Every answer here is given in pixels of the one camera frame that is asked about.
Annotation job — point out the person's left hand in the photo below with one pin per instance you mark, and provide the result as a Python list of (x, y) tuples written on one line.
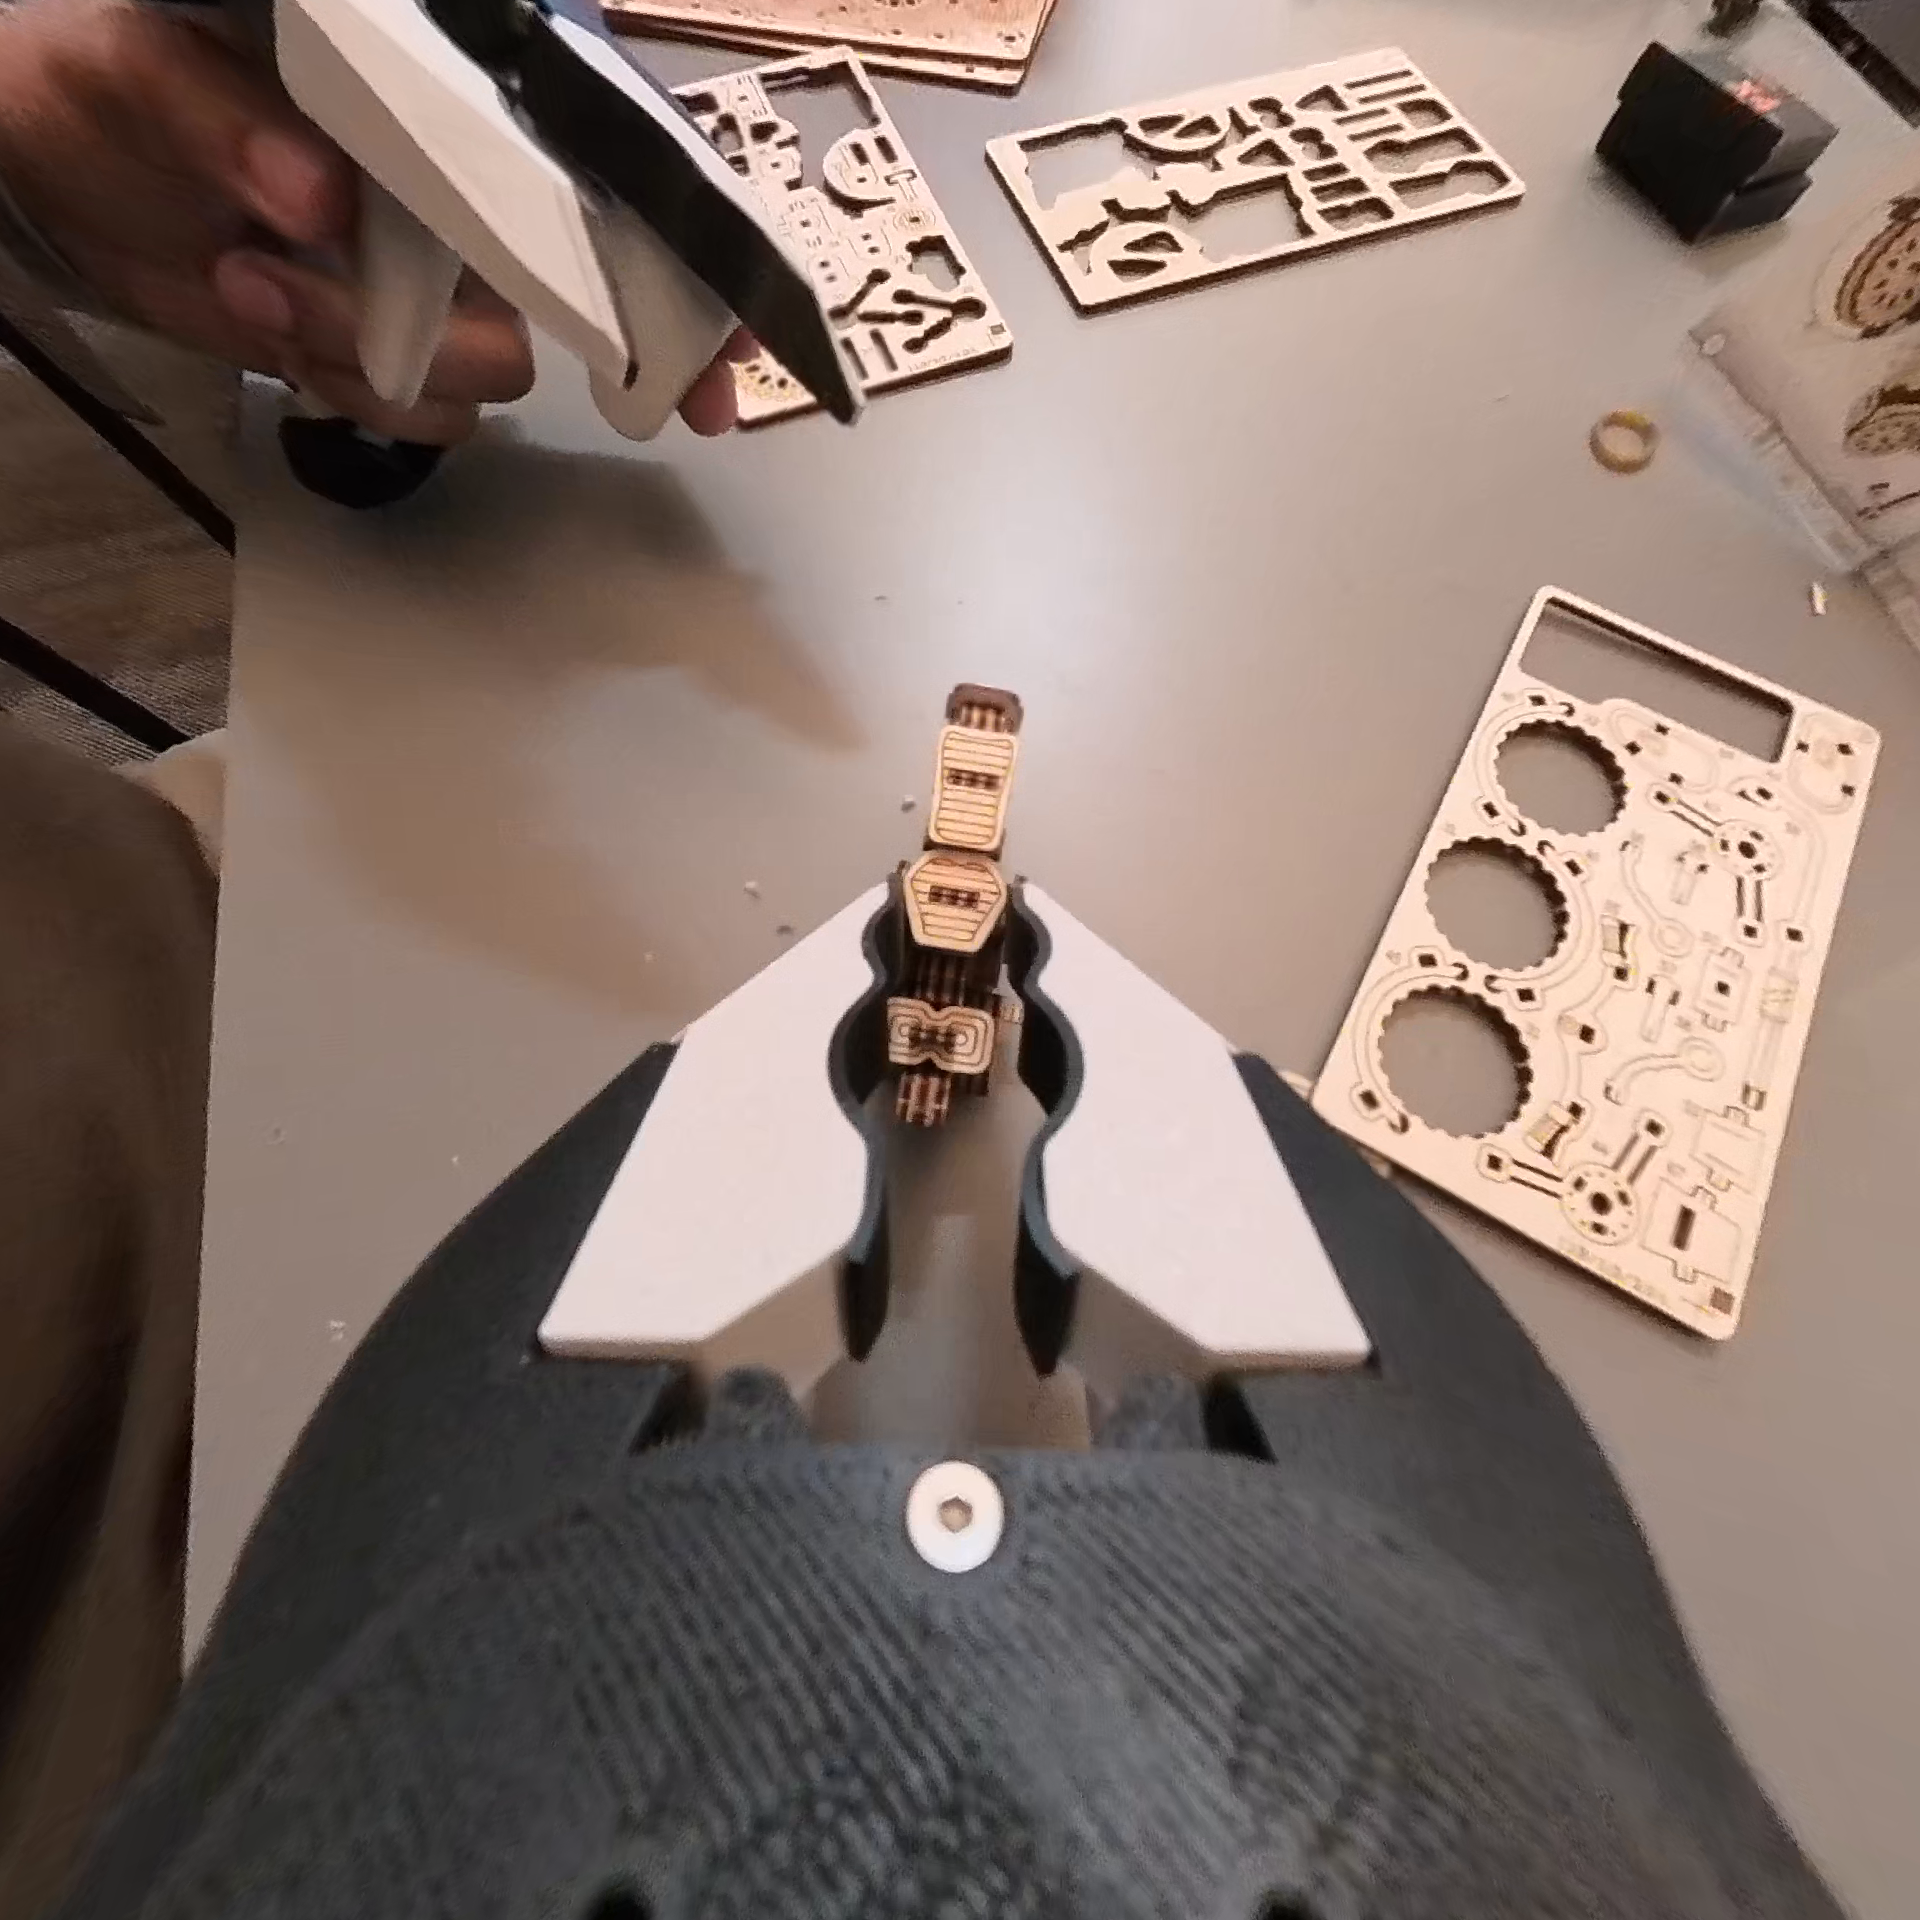
[(149, 182)]

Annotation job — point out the grey desk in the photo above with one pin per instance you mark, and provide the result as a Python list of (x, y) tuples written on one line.
[(1200, 599)]

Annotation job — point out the small wooden puzzle model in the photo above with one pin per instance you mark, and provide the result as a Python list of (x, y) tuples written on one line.
[(961, 916)]

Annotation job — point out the person's olive shirt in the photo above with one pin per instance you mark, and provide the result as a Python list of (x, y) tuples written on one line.
[(90, 1201)]

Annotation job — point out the wooden puzzle sheet round holes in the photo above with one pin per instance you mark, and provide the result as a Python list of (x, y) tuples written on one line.
[(1800, 1051)]

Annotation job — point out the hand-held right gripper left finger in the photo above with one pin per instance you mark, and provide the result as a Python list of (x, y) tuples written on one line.
[(705, 1201)]

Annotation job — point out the small black box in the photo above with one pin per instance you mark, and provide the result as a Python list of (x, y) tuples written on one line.
[(1694, 135)]

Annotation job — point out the clear plastic sleeve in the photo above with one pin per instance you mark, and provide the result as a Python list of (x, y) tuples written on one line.
[(1770, 422)]

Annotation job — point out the emptied wooden puzzle sheet frame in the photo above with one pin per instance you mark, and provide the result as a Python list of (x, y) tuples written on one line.
[(1037, 224)]

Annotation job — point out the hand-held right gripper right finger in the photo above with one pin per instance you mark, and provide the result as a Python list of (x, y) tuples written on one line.
[(1184, 1201)]

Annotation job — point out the stack of wooden puzzle sheets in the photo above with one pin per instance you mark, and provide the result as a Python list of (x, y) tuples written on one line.
[(839, 37)]

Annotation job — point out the wooden puzzle sheet with wheels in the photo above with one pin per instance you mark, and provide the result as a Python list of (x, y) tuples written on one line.
[(914, 323)]

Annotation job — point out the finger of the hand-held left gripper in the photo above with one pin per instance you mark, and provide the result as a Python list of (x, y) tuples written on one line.
[(661, 331), (436, 135)]

